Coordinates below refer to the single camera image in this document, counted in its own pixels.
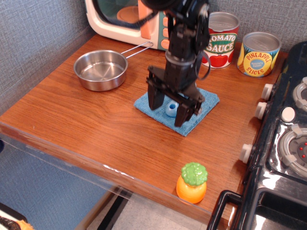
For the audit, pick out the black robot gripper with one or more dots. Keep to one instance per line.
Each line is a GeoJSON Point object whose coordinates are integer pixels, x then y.
{"type": "Point", "coordinates": [177, 81]}

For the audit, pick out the blue spoon with grey bowl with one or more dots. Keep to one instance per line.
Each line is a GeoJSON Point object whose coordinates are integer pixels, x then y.
{"type": "Point", "coordinates": [172, 107]}

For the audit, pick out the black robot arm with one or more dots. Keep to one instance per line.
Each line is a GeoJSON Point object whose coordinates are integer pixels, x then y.
{"type": "Point", "coordinates": [188, 33]}

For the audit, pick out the blue folded towel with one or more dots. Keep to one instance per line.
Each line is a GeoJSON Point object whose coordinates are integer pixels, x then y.
{"type": "Point", "coordinates": [211, 100]}

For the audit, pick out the small steel pan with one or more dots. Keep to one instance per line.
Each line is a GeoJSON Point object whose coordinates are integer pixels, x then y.
{"type": "Point", "coordinates": [104, 70]}

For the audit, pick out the orange toy fruit green top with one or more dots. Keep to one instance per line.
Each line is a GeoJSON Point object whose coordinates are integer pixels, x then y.
{"type": "Point", "coordinates": [192, 183]}

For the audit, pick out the white stove knob lower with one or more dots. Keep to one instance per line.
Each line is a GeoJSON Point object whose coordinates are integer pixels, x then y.
{"type": "Point", "coordinates": [245, 152]}

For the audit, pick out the white stove knob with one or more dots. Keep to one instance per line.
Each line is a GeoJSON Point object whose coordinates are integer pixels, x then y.
{"type": "Point", "coordinates": [245, 152]}
{"type": "Point", "coordinates": [260, 110]}
{"type": "Point", "coordinates": [266, 92]}

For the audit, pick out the white stove knob middle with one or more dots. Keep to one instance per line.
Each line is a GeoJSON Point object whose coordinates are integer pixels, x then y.
{"type": "Point", "coordinates": [260, 110]}

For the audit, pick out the toy microwave oven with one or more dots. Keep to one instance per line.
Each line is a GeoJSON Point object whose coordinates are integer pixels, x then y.
{"type": "Point", "coordinates": [116, 19]}

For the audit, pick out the tomato sauce can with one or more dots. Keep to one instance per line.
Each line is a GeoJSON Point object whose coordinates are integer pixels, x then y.
{"type": "Point", "coordinates": [223, 29]}

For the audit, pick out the white stove knob upper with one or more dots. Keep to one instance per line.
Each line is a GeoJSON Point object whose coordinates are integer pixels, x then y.
{"type": "Point", "coordinates": [266, 92]}

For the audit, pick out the pineapple slices can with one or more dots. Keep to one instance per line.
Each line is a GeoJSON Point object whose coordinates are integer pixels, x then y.
{"type": "Point", "coordinates": [258, 54]}

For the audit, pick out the black toy stove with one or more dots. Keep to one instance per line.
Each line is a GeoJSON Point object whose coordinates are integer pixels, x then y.
{"type": "Point", "coordinates": [275, 183]}

